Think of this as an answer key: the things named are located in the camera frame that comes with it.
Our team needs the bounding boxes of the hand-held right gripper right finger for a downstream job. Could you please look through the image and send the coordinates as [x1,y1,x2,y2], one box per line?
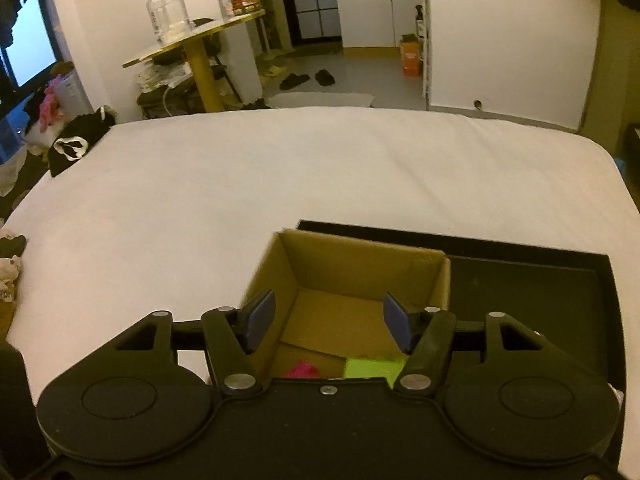
[384,291,543,397]

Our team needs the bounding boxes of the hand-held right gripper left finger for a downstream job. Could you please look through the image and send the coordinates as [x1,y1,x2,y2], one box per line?
[114,289,277,397]

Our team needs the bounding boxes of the brown cardboard box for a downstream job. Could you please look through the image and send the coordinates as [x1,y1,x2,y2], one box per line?
[240,229,451,381]

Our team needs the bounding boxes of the black tray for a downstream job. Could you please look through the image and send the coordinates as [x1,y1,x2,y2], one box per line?
[296,219,628,393]

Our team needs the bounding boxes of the green block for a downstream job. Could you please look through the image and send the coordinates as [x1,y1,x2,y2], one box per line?
[344,355,406,380]

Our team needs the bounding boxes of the round gold table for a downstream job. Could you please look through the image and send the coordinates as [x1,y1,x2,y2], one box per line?
[122,9,267,113]

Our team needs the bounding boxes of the cluttered chair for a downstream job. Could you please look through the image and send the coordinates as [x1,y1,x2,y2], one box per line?
[135,57,201,118]

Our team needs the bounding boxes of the black bag with white print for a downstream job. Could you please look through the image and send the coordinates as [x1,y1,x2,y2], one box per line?
[47,106,118,177]

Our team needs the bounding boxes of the black and white cloth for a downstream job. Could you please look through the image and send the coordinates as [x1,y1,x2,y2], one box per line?
[0,234,26,306]

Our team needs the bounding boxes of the orange cardboard box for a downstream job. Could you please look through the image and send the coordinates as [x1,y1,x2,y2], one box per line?
[399,35,425,78]

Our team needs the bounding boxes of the white bin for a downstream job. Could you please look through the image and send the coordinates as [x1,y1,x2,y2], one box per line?
[55,72,93,116]

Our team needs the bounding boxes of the dark bedside table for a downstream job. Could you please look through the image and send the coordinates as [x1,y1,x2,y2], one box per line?
[622,125,640,161]

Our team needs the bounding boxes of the pink plush toy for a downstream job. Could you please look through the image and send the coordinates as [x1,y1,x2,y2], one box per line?
[39,85,63,128]

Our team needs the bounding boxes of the white kitchen cabinet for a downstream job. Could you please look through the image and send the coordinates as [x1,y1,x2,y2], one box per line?
[334,0,428,58]

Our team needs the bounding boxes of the black glass door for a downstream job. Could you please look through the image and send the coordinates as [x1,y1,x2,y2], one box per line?
[274,0,343,43]

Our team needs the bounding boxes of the clear glass jar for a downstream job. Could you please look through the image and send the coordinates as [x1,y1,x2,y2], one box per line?
[146,0,192,47]

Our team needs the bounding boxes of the window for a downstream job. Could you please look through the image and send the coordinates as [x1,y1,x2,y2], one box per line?
[0,0,66,91]

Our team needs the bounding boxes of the white wire rack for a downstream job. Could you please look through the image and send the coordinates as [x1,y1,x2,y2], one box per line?
[422,0,433,98]

